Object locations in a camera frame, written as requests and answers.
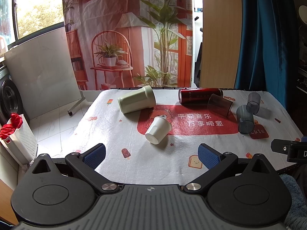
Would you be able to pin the white ribbed cup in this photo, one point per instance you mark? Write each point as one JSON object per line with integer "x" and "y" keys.
{"x": 158, "y": 129}

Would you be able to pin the white printed table cloth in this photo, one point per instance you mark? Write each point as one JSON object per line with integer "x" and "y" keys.
{"x": 132, "y": 159}

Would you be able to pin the washing machine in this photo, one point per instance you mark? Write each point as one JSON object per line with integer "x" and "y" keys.
{"x": 10, "y": 98}

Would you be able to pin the pale green cup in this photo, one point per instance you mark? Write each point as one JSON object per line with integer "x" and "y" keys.
{"x": 137, "y": 100}

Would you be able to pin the red cloth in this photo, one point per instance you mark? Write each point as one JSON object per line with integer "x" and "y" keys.
{"x": 16, "y": 122}

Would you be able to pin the purple-grey translucent cup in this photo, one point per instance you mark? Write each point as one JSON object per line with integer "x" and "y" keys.
{"x": 253, "y": 104}

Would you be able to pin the wooden panel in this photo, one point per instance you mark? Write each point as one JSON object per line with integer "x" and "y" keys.
{"x": 222, "y": 24}

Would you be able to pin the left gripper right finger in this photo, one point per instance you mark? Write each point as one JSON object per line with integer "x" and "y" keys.
{"x": 219, "y": 166}

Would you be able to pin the blue curtain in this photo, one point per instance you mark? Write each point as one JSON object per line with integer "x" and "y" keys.
{"x": 269, "y": 49}

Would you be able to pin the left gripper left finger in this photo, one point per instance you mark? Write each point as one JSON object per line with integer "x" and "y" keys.
{"x": 83, "y": 166}

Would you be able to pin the white perforated basket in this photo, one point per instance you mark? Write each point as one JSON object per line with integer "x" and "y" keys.
{"x": 22, "y": 144}

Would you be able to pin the pink translucent cup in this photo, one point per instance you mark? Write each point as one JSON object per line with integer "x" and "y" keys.
{"x": 219, "y": 105}

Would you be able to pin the red metal thermos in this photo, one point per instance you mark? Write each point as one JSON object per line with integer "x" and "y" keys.
{"x": 197, "y": 95}

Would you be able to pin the printed wall tapestry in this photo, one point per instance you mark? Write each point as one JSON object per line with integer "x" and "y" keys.
{"x": 129, "y": 43}

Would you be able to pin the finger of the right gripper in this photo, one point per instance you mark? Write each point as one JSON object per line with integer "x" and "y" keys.
{"x": 280, "y": 146}

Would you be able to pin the white board on wheels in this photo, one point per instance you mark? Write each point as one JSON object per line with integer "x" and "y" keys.
{"x": 41, "y": 69}

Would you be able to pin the blue-grey translucent cup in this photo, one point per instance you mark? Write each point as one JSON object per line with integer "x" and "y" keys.
{"x": 245, "y": 120}

